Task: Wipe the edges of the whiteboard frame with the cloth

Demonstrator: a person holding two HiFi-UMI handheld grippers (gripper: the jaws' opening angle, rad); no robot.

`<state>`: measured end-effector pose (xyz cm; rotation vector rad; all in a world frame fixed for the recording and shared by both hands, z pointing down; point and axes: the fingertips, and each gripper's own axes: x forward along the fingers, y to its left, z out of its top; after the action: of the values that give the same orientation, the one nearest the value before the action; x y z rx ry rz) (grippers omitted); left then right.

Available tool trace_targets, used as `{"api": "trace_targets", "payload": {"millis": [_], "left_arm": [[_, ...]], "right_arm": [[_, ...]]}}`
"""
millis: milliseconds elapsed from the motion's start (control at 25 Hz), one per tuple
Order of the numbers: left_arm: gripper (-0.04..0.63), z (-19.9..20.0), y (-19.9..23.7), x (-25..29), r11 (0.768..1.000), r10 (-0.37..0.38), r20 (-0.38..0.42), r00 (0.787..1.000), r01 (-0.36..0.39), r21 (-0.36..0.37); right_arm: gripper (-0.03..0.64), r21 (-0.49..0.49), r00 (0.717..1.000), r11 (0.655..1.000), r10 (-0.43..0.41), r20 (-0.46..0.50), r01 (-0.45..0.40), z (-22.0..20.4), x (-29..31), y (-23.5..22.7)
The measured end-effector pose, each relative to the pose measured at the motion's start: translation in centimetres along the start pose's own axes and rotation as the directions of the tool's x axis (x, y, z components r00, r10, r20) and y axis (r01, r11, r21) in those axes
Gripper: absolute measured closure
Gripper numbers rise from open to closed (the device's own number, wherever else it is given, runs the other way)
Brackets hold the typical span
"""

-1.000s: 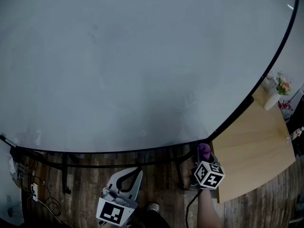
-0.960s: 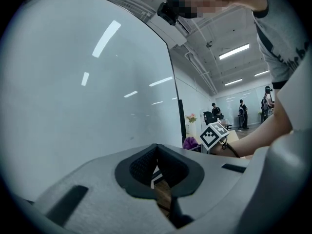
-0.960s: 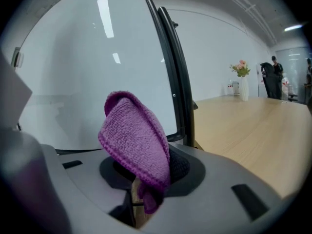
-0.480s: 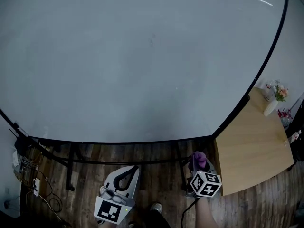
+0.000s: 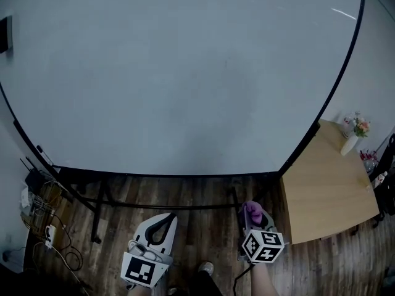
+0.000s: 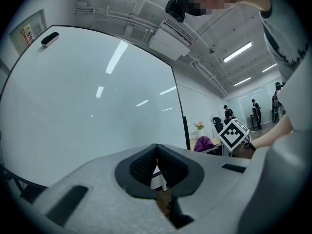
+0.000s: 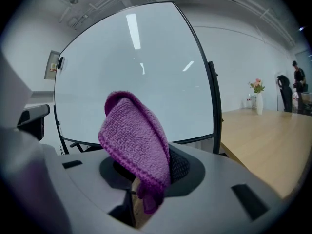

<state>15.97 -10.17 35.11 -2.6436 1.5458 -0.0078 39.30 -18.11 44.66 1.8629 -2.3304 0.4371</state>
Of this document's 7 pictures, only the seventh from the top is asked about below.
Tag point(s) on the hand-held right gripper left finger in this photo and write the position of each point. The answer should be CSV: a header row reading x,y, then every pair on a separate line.
x,y
83,177

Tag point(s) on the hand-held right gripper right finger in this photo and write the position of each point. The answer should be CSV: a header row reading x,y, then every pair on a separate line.
x,y
219,191

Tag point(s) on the purple microfibre cloth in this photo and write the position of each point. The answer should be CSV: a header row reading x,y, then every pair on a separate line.
x,y
136,135

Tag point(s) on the large whiteboard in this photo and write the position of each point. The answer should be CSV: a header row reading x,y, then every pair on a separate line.
x,y
146,82

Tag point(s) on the white whiteboard marker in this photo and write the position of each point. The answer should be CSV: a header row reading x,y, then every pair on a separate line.
x,y
60,130

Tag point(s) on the black whiteboard eraser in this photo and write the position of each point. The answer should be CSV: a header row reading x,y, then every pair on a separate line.
x,y
61,63

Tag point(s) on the light wooden table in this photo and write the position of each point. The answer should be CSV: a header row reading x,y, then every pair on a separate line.
x,y
268,145

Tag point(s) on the white vase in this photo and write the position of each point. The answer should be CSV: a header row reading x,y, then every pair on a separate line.
x,y
259,105

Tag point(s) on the small red ornament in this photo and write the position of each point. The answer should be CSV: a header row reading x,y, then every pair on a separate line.
x,y
248,99

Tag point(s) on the pink flower bouquet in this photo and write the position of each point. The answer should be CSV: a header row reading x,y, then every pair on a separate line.
x,y
257,86

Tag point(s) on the black high-back office chair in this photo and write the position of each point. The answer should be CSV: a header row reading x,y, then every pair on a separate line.
x,y
286,94

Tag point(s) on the grey wall electrical panel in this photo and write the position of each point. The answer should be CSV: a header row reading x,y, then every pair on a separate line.
x,y
50,64

